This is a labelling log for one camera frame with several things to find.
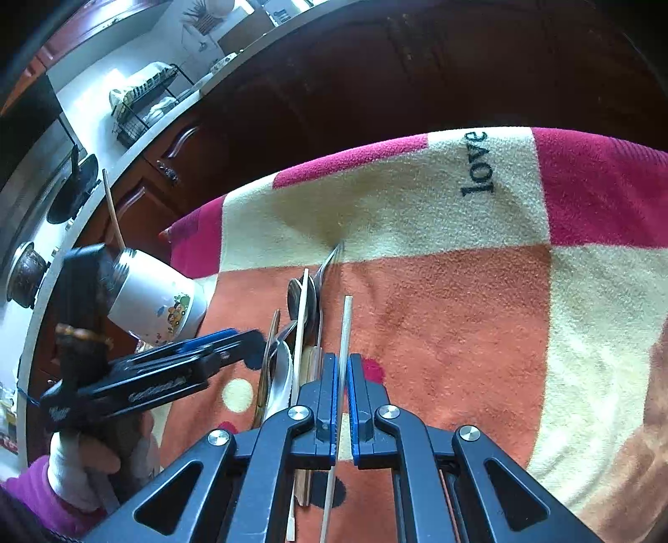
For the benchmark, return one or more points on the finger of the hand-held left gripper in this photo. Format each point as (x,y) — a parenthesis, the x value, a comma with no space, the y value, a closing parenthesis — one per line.
(224,338)
(253,352)

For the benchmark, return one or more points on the person's left forearm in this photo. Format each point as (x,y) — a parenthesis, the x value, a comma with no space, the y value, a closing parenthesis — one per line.
(31,496)

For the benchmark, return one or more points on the black wok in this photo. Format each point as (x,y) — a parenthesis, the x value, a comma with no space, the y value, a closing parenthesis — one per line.
(78,182)

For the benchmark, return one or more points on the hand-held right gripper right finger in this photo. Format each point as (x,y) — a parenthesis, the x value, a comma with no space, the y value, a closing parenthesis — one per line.
(356,402)

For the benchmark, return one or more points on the white ceramic spoon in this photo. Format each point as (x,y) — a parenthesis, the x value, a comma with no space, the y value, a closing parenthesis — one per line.
(279,381)

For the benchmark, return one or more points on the person's left hand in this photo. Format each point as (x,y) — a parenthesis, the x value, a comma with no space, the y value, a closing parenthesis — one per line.
(73,470)

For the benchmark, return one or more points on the patterned bowl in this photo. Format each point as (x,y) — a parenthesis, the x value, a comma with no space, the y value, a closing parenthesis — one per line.
(222,61)

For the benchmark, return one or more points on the black range hood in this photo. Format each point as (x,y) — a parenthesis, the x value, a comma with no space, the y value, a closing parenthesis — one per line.
(26,130)

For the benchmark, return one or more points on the patchwork fleece blanket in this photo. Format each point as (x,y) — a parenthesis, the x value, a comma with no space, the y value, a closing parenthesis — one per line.
(443,235)

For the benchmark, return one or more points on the pot with glass lid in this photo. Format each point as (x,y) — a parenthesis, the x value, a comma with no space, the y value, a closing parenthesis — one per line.
(26,274)

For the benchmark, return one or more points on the white cartoon print bottle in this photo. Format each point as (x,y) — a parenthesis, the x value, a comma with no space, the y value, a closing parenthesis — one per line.
(151,297)

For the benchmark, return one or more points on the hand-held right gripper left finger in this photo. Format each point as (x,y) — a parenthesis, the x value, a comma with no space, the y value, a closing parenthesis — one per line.
(329,402)

